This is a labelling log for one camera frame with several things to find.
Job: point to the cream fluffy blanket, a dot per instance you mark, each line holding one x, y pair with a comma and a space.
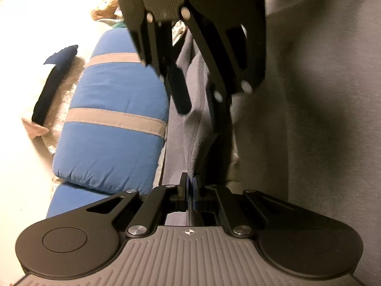
67, 95

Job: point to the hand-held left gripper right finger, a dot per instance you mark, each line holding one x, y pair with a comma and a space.
195, 191

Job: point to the pink cloth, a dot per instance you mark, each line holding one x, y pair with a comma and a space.
34, 128

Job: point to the blue pillow with grey stripes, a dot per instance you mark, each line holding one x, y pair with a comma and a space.
119, 95
80, 198

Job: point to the white satin cloth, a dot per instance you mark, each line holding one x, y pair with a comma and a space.
179, 31

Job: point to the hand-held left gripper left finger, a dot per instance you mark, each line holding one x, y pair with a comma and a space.
182, 188

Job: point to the grey-blue fleece garment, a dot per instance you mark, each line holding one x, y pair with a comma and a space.
178, 155

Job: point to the dark navy cloth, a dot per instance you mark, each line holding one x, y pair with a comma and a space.
50, 89

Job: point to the teal cloth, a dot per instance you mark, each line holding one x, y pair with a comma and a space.
119, 25

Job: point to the brown stuffed toy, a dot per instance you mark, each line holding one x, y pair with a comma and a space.
104, 7

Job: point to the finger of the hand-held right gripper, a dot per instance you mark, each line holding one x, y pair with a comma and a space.
180, 89
221, 116

